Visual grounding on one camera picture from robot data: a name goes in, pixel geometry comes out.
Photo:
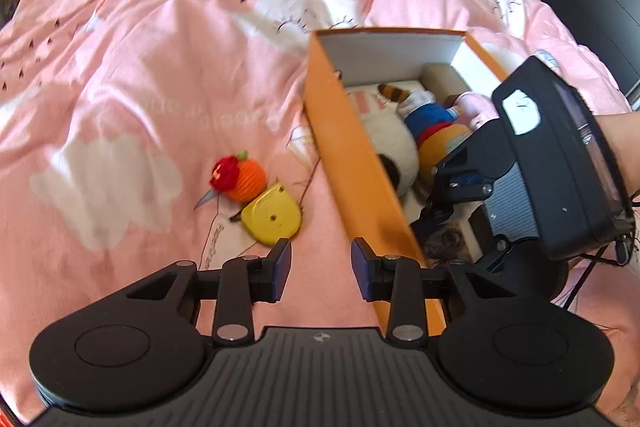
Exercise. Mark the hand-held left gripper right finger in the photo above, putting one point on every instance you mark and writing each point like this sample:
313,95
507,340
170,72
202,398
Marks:
361,269

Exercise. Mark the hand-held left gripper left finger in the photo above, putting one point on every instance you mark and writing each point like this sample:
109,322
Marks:
282,269

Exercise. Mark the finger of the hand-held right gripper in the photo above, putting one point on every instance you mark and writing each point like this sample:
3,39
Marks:
450,202
462,167

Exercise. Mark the blue orange crochet doll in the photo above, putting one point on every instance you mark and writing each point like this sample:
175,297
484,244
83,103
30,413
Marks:
430,117

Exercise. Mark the white plush toy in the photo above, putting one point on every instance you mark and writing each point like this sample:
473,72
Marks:
390,142

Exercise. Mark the orange cardboard box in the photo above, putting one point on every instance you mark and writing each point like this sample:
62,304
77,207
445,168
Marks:
350,167

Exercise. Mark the person's right forearm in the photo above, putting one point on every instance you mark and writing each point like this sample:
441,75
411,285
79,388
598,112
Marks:
622,147

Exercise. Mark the yellow tape measure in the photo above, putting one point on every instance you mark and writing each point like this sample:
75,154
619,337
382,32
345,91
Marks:
272,217

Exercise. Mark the orange crochet fruit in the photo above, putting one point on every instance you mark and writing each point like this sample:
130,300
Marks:
250,179

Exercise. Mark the grey pointed piece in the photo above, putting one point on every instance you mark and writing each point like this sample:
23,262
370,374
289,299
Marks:
206,199

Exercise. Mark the pink printed blanket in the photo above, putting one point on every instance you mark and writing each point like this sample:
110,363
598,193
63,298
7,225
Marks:
125,82

